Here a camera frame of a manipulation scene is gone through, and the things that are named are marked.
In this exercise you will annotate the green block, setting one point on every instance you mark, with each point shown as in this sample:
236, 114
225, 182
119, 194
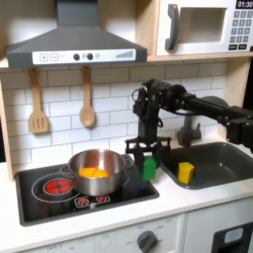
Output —
149, 171

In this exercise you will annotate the yellow block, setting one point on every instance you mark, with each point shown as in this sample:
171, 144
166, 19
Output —
185, 174

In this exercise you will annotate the orange toy carrot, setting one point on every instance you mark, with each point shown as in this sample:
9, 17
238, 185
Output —
94, 172

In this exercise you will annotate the steel pot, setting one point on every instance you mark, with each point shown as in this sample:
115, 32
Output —
99, 187

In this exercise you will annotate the dark grey tap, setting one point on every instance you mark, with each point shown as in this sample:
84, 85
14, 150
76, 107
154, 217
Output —
187, 133

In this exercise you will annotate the dark grey sink basin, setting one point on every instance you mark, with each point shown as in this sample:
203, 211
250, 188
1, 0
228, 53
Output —
224, 164

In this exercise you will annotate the wooden spoon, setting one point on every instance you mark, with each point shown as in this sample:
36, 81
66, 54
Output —
87, 115

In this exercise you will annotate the grey oven knob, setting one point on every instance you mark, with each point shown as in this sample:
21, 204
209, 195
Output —
146, 242

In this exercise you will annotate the black cabinet door panel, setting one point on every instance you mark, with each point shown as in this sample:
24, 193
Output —
219, 245

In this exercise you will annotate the slotted wooden spatula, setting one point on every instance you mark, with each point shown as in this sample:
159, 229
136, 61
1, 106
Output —
38, 122

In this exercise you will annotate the white toy microwave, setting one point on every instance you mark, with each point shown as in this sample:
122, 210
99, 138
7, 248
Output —
197, 46

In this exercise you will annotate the black toy stove top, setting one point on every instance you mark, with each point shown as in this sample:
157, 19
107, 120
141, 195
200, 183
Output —
36, 210

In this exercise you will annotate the grey range hood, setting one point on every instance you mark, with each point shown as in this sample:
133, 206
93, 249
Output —
75, 42

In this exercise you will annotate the light wooden kitchen frame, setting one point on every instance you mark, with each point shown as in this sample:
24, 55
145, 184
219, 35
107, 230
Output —
146, 19

